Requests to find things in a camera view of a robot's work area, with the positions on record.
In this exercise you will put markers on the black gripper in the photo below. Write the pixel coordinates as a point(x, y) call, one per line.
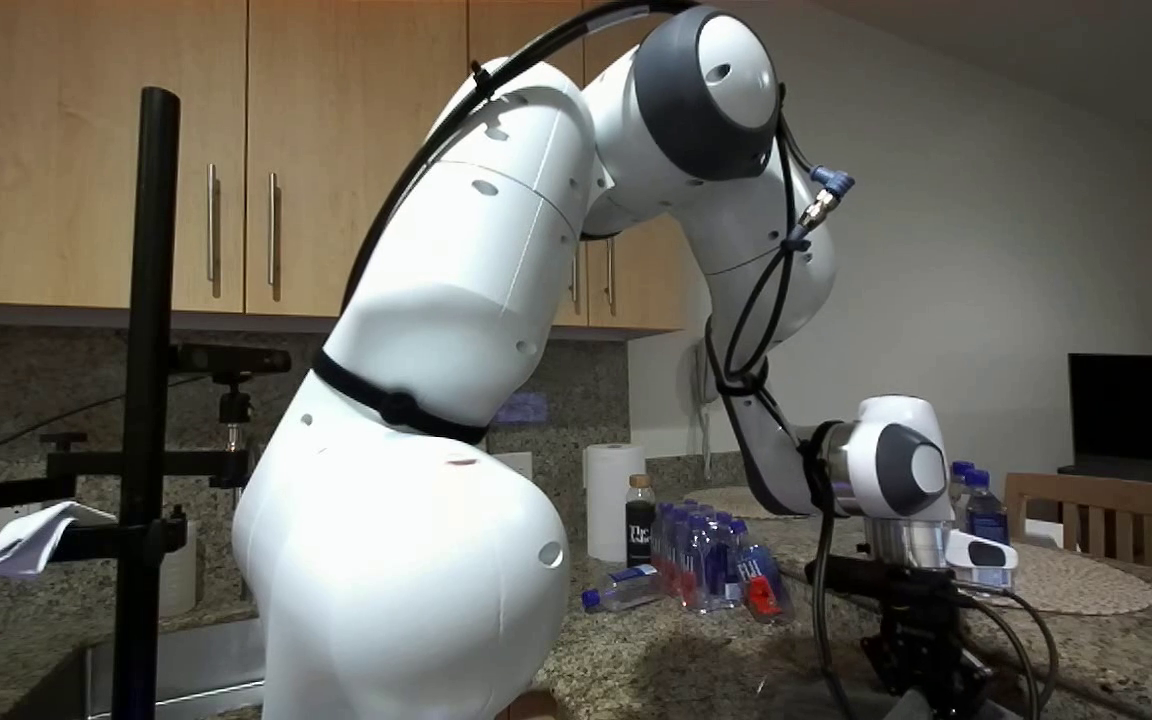
point(917, 625)

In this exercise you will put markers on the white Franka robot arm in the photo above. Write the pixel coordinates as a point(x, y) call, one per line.
point(402, 534)

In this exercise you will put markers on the white paper towel roll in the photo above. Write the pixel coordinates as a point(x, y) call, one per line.
point(609, 500)

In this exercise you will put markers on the pack of water bottles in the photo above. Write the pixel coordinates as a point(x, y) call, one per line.
point(719, 560)

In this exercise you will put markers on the wooden dining chair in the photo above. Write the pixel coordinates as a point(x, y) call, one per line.
point(1108, 513)

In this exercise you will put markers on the round woven placemat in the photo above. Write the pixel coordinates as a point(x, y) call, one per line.
point(722, 500)

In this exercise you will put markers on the single lying water bottle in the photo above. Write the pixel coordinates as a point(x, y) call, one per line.
point(623, 591)

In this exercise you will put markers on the dark bottle white label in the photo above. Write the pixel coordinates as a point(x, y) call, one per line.
point(643, 526)

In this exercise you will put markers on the black television screen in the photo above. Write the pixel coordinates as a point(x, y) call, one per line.
point(1143, 415)

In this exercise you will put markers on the stainless steel sink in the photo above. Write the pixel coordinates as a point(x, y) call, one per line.
point(197, 675)

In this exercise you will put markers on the wooden cabinet door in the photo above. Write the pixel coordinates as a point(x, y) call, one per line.
point(336, 133)
point(517, 26)
point(82, 145)

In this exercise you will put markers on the black vertical stand pole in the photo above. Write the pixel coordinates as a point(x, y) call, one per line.
point(145, 335)

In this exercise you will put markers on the white crumpled paper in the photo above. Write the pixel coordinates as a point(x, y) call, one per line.
point(38, 534)

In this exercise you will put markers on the black camera on mount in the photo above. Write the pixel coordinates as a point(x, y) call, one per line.
point(230, 361)

